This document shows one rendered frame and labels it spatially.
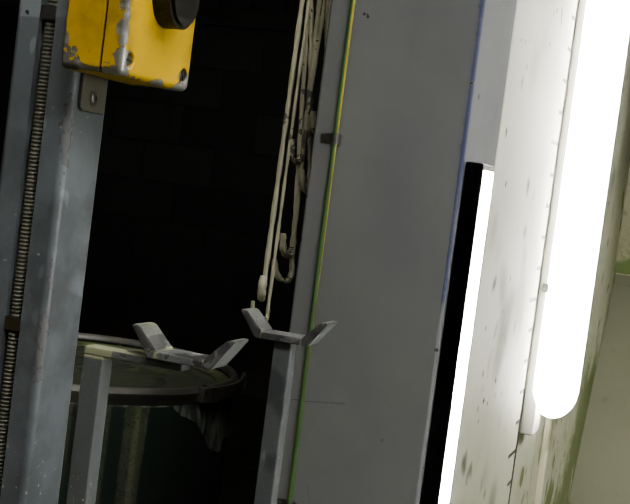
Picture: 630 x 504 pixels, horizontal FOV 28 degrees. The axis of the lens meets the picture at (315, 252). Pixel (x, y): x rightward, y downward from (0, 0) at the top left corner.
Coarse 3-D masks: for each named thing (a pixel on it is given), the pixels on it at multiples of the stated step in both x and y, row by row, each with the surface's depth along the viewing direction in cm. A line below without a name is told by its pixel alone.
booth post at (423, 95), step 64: (384, 0) 142; (448, 0) 140; (512, 0) 152; (384, 64) 142; (448, 64) 140; (320, 128) 145; (384, 128) 142; (448, 128) 140; (320, 192) 145; (384, 192) 142; (448, 192) 140; (384, 256) 142; (448, 256) 140; (320, 320) 145; (384, 320) 142; (320, 384) 145; (384, 384) 142; (320, 448) 145; (384, 448) 142
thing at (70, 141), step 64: (64, 0) 99; (64, 128) 99; (0, 192) 101; (64, 192) 100; (0, 256) 101; (64, 256) 101; (0, 320) 101; (64, 320) 102; (0, 384) 102; (64, 384) 104; (0, 448) 101; (64, 448) 106
